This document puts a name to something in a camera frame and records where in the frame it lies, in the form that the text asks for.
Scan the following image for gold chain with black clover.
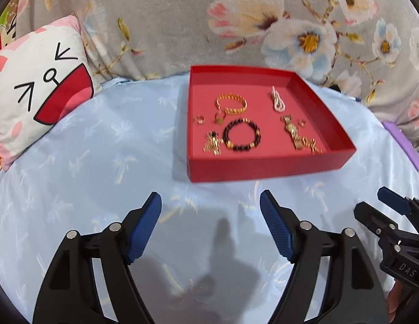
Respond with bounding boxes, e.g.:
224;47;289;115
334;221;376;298
201;131;225;156

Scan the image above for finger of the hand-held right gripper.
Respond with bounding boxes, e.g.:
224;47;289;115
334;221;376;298
353;202;400;241
377;186;419;222

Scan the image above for black and gold bead bracelet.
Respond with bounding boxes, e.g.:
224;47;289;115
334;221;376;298
223;118;262;152

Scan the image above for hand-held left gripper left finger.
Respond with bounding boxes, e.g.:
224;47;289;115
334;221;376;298
33;192;163;324

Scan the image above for colourful printed cushion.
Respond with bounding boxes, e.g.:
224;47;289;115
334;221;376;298
0;2;19;56

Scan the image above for person's right hand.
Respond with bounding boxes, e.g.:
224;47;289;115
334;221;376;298
387;278;407;315

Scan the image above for gold chain necklace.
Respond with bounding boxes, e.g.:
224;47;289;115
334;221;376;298
299;135;322;155

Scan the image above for gold wristwatch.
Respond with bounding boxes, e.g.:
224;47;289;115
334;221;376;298
280;115;304;151

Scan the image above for gold chain-link bangle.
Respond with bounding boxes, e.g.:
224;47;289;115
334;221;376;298
214;93;248;116

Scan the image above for pearl bead bracelet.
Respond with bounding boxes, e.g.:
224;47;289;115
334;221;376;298
270;86;287;112

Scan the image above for purple flat object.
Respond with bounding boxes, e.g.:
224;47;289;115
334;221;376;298
383;121;419;171

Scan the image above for white cat-face pillow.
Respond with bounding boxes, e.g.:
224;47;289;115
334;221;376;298
0;15;102;173

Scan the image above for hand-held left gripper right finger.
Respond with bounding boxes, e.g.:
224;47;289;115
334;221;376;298
259;189;390;324

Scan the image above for red cardboard box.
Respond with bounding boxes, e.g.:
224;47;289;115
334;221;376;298
187;65;358;183

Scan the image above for grey floral blanket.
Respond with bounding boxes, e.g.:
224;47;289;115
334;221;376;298
14;0;419;149

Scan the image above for light blue palm-print cloth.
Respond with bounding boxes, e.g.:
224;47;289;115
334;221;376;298
0;74;419;324

